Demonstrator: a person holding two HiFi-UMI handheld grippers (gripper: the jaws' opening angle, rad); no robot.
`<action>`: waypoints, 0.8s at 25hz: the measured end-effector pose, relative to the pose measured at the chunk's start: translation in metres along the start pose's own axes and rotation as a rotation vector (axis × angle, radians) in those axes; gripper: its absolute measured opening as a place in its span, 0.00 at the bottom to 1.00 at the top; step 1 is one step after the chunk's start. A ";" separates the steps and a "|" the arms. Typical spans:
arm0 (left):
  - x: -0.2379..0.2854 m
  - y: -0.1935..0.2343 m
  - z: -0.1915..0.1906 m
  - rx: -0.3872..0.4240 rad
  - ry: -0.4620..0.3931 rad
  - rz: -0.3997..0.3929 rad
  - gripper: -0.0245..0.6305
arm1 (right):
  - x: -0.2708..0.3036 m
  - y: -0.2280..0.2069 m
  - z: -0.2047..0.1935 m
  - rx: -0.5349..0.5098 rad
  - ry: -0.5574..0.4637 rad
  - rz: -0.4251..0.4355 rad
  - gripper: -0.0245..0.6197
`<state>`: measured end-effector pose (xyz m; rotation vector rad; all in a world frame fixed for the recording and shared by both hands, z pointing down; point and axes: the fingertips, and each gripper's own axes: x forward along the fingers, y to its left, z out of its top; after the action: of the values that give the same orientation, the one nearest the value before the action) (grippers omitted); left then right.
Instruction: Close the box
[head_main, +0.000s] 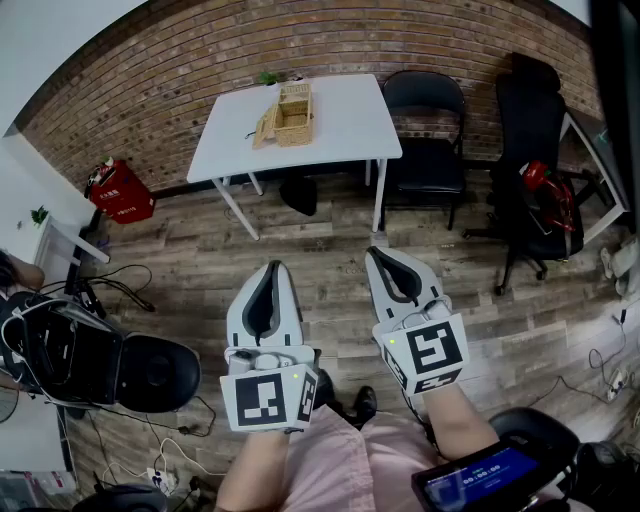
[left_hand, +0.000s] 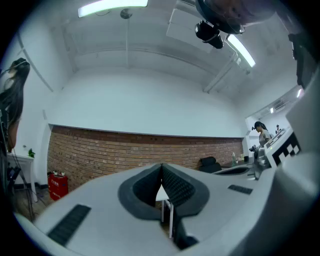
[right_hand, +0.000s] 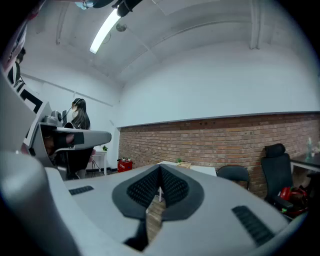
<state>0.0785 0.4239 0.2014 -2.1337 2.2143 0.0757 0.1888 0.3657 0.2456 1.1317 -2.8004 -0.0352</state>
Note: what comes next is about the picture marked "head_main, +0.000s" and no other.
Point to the wicker basket with lid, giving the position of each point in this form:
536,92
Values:
295,132

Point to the red helmet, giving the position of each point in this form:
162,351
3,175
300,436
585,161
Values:
552,197

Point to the green potted plant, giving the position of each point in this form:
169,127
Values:
268,77

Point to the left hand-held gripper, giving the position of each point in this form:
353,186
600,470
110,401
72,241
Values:
260,400

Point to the black padded seat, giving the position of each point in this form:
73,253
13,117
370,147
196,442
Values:
535,430

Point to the black bag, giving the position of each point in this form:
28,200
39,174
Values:
300,196

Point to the black tablet with blue screen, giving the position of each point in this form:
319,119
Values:
480,477

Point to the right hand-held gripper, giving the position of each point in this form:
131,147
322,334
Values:
432,350

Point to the person's right forearm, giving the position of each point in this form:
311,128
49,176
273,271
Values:
457,425

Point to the white side desk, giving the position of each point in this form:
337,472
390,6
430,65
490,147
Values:
597,165

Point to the black office chair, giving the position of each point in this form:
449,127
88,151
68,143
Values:
530,120

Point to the person's black shoe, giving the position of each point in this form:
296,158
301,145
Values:
365,402
322,390

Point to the white table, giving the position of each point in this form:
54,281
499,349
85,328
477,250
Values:
345,120

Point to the person's pink clothing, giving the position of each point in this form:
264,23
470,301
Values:
350,465

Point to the black folding chair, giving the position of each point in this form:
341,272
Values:
427,170

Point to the person's left forearm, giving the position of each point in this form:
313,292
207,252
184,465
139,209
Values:
255,470

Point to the small green shelf plant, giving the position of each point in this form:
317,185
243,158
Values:
39,216

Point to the white shelf unit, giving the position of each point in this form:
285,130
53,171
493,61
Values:
60,240

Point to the white power strip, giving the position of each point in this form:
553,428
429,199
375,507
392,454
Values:
161,479

